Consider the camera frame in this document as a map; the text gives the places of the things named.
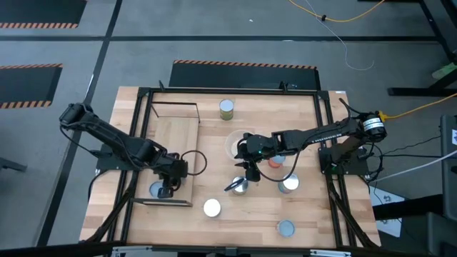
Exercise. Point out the blue green tomatoes can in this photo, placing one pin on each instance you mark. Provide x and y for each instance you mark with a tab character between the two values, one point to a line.
290	182

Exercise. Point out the white red diced tomatoes can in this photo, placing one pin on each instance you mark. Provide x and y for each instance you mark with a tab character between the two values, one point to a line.
286	228

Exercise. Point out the white paper sheet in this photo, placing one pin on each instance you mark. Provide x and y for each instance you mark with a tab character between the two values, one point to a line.
387	203

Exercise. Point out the blue yellow peaches can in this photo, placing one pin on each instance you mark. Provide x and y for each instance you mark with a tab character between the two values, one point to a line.
212	207

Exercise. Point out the black frame clamp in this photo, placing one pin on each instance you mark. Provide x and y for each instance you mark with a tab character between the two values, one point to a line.
284	85
161	85

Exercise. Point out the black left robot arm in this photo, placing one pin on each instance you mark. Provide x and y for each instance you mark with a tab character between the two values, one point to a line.
107	137

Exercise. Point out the silver aluminium bar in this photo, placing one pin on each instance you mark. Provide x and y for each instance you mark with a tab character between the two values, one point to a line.
330	253
130	251

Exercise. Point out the black hazard-striped floor mat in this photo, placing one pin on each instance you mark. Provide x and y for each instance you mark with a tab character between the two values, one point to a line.
35	10
28	85
242	76

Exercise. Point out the wooden shelf black metal frame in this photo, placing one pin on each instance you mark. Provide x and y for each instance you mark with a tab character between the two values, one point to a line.
175	135

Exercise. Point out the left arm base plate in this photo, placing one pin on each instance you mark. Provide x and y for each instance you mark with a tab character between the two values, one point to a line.
103	165

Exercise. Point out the green oranges can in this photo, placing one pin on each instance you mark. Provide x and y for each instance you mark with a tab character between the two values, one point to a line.
241	188

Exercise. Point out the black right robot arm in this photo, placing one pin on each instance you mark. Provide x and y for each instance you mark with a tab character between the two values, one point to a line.
321	135

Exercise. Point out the small teal orange-slice can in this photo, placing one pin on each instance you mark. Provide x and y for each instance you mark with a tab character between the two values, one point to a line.
154	188

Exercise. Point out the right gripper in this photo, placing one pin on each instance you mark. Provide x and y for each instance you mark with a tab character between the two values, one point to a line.
258	146

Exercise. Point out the red orange mixed fruit can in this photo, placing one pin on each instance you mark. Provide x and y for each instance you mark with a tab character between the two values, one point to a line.
275	162

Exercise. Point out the black desk leg frame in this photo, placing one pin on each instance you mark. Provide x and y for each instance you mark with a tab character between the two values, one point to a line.
421	92

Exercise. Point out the grey cabinet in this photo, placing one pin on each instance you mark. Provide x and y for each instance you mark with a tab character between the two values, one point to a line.
449	160

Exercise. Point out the green pears can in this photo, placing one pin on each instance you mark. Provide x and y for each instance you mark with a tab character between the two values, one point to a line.
226	109

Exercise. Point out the black aluminium table frame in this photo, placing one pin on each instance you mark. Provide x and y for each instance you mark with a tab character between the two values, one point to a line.
232	91

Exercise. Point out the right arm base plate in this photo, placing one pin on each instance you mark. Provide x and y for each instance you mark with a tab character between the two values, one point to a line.
353	167

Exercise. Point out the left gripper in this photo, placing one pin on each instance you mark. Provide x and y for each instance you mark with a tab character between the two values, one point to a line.
173	167

